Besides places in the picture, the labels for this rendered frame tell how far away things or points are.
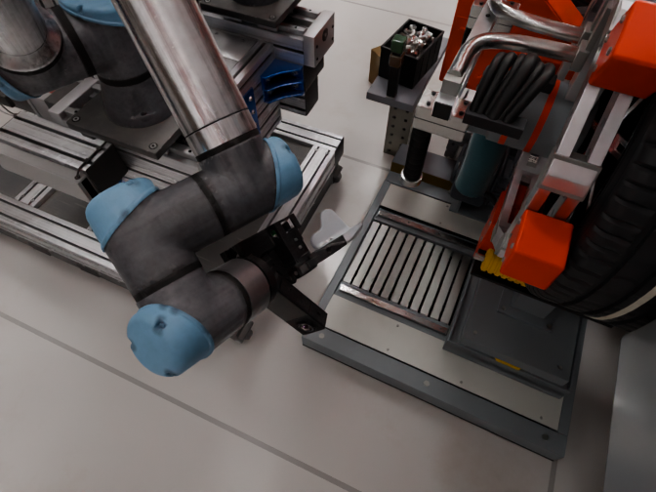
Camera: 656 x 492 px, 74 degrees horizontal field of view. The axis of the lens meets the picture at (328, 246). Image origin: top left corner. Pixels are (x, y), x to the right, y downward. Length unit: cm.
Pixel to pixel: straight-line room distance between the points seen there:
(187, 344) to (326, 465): 104
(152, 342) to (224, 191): 16
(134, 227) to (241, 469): 109
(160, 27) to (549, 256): 57
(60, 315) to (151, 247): 138
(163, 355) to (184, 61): 28
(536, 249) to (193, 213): 49
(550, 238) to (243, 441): 107
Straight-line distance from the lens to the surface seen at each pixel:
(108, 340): 170
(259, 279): 52
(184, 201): 46
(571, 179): 71
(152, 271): 46
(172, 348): 44
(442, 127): 78
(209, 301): 46
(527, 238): 72
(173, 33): 48
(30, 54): 85
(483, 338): 137
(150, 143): 95
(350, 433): 145
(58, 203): 183
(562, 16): 146
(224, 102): 48
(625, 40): 65
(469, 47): 81
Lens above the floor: 143
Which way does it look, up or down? 57 degrees down
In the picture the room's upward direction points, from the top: straight up
